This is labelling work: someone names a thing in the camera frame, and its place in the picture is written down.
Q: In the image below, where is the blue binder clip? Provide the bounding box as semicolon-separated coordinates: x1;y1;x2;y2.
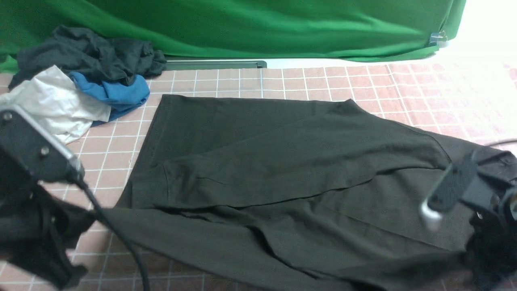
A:
428;31;448;46

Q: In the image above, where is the white crumpled garment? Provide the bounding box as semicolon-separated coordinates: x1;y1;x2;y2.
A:
0;65;111;144

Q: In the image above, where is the blue crumpled garment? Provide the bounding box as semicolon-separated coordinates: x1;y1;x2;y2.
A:
69;72;150;127

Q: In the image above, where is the pink checkered tablecloth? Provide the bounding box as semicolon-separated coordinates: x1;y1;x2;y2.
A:
69;61;516;291

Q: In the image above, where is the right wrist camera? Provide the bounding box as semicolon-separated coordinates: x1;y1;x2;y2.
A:
419;156;477;232

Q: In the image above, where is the gray metal rail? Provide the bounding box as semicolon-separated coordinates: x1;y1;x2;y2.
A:
164;60;267;71

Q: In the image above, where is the dark gray crumpled garment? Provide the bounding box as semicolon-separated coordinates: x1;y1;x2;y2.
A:
8;25;166;89

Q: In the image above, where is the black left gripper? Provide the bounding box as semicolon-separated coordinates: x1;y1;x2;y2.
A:
0;158;95;289

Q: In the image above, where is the dark gray long-sleeve top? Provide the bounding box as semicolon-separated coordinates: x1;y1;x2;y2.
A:
97;94;517;291

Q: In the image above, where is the black camera cable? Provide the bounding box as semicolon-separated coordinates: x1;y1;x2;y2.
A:
75;178;151;291

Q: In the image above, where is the green backdrop cloth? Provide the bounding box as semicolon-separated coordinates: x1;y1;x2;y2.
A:
0;0;467;73

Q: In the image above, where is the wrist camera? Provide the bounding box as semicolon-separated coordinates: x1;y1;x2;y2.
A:
419;156;477;232
1;104;85;184

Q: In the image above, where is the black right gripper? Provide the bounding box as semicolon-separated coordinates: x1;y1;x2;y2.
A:
460;173;516;291

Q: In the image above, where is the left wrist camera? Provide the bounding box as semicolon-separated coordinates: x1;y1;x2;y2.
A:
1;104;85;184

